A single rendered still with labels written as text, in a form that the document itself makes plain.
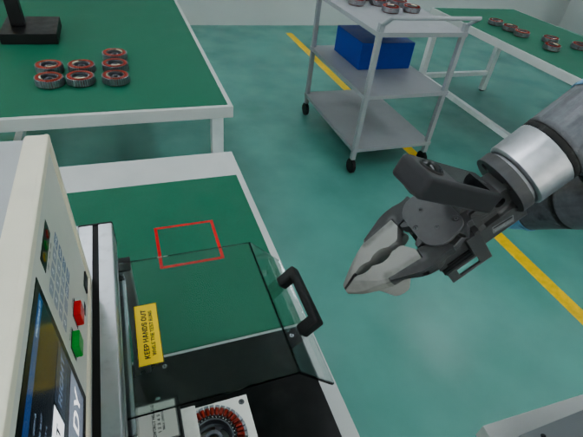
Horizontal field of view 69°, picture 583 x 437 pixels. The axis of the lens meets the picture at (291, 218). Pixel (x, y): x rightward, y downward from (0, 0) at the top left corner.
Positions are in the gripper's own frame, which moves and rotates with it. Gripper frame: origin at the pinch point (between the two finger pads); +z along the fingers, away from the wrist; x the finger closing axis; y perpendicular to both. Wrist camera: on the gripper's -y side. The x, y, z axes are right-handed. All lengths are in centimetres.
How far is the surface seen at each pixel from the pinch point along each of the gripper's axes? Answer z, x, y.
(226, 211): 28, 69, 34
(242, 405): 33.7, 9.4, 24.8
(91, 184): 55, 90, 10
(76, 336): 21.1, 0.1, -18.4
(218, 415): 35.2, 7.2, 19.1
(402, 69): -77, 220, 152
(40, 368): 16.1, -8.1, -24.6
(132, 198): 47, 81, 17
